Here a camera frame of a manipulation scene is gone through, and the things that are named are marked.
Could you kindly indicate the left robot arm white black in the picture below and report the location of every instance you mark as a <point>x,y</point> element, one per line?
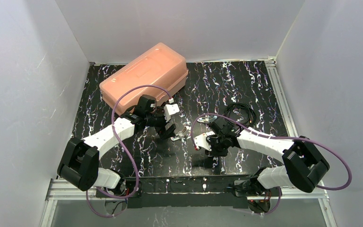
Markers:
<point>79,164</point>

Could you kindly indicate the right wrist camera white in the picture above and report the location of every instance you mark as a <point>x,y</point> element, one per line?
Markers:
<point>200,141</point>

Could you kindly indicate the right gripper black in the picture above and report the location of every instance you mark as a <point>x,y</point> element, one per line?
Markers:
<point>211,145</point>

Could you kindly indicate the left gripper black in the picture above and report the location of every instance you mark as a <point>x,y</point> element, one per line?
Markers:
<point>166,129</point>

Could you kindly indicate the aluminium front rail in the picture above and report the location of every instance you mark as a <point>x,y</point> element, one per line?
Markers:
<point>182,185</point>

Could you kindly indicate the small white stapler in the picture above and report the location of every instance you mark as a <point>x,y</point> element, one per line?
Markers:
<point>184,133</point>

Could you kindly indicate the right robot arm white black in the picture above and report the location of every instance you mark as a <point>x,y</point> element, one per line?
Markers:
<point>303,166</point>

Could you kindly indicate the pink translucent plastic box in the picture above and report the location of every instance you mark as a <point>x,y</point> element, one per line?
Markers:
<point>160,66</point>

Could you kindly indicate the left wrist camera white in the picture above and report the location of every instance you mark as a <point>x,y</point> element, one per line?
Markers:
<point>170,109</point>

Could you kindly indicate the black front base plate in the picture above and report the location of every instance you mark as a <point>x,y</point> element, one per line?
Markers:
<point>240,195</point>

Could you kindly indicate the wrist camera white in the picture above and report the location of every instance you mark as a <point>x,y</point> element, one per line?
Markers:
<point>200,141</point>
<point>170,109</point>

